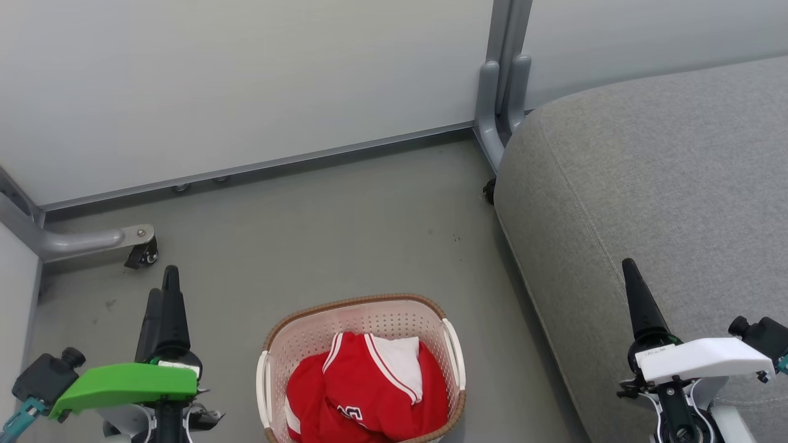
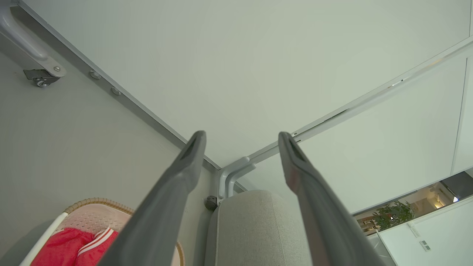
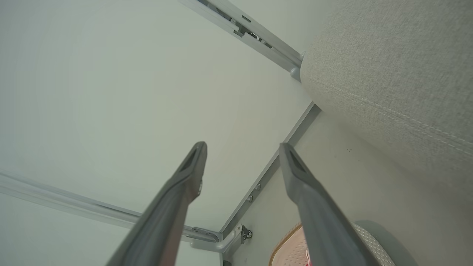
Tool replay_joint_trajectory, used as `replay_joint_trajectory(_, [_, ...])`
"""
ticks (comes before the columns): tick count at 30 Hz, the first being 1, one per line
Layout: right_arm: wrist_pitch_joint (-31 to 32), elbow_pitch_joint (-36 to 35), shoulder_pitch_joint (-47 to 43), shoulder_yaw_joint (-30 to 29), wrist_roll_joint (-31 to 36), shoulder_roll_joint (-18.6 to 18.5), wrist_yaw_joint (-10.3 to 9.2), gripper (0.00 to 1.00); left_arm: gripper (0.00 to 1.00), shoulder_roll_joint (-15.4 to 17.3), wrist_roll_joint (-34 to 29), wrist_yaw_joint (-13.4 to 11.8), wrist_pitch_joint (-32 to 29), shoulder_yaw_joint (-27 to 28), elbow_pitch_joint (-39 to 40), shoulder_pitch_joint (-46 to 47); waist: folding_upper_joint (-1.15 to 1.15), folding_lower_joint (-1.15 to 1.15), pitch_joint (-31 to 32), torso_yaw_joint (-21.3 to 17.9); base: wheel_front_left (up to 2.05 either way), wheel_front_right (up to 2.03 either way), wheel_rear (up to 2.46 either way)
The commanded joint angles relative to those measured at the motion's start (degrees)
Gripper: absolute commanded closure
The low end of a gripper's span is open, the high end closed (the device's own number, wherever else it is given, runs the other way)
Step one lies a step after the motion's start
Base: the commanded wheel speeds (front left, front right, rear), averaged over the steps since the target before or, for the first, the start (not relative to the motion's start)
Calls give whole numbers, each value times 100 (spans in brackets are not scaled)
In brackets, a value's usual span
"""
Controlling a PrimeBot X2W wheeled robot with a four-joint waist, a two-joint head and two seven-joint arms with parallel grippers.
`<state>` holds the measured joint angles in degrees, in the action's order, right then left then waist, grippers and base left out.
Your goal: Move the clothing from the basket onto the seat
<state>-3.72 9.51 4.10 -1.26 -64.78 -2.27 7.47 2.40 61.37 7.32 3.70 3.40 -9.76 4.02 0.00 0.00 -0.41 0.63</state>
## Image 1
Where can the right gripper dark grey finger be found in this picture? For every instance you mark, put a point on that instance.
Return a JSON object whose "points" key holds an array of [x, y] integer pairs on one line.
{"points": [[643, 307]]}

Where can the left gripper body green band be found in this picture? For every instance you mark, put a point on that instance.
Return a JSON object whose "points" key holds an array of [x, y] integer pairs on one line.
{"points": [[123, 384]]}

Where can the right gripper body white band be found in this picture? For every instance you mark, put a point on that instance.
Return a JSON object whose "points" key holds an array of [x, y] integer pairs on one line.
{"points": [[695, 360]]}

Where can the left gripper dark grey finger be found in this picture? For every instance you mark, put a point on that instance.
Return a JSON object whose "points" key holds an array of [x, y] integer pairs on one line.
{"points": [[175, 320], [151, 326]]}

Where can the plain red shirt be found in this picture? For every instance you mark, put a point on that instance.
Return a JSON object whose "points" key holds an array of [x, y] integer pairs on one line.
{"points": [[308, 403]]}

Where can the red Bulls jersey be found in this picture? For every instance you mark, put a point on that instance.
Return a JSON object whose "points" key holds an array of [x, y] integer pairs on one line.
{"points": [[369, 381]]}

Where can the grey fabric sofa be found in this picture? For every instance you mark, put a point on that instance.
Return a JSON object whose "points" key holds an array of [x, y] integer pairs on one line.
{"points": [[665, 184]]}

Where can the black caster wheel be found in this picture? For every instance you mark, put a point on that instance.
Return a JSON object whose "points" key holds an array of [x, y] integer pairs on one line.
{"points": [[146, 255], [490, 192]]}

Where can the grey partition leg with screw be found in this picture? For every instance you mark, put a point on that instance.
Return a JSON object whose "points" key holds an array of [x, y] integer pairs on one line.
{"points": [[80, 243]]}

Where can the white perforated laundry basket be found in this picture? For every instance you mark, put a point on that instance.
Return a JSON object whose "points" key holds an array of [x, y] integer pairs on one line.
{"points": [[308, 329]]}

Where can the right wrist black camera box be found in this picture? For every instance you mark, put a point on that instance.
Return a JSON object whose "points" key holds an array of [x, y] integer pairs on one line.
{"points": [[766, 335]]}

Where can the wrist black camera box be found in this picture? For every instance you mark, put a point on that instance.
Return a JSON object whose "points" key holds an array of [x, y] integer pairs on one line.
{"points": [[46, 376], [766, 335]]}

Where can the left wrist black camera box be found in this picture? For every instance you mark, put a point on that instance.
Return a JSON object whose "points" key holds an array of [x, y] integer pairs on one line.
{"points": [[46, 376]]}

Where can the grey metal partition rail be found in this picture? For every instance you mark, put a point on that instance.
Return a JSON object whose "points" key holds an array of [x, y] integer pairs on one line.
{"points": [[258, 166]]}

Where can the grey metal partition post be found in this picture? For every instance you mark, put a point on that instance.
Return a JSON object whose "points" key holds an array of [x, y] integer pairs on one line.
{"points": [[502, 80]]}

